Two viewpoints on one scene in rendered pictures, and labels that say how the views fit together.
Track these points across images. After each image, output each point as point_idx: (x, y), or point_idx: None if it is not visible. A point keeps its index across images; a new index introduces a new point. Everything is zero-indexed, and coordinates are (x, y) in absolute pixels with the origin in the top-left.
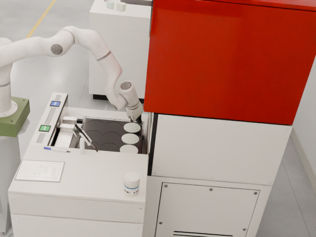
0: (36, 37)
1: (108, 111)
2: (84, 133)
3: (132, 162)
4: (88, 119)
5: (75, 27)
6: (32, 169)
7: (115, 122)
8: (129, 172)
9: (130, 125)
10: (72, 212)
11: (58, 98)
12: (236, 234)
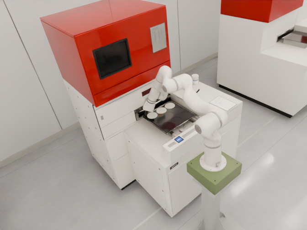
0: (191, 89)
1: (140, 144)
2: None
3: (181, 91)
4: (166, 130)
5: (167, 74)
6: (226, 104)
7: (156, 122)
8: (194, 76)
9: (151, 116)
10: None
11: (172, 144)
12: None
